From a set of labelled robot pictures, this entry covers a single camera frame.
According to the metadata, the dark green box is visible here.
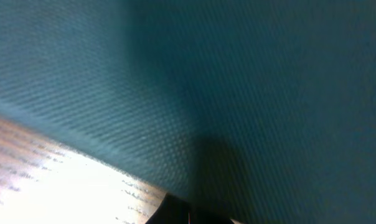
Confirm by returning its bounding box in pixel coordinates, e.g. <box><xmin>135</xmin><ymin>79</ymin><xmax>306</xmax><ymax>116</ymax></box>
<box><xmin>0</xmin><ymin>0</ymin><xmax>376</xmax><ymax>223</ymax></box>

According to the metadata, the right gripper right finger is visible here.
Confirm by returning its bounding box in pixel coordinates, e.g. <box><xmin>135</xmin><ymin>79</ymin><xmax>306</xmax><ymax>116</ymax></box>
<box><xmin>189</xmin><ymin>207</ymin><xmax>233</xmax><ymax>224</ymax></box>

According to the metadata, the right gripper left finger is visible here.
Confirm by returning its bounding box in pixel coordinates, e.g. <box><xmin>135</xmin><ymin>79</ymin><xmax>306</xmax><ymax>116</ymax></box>
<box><xmin>146</xmin><ymin>194</ymin><xmax>190</xmax><ymax>224</ymax></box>

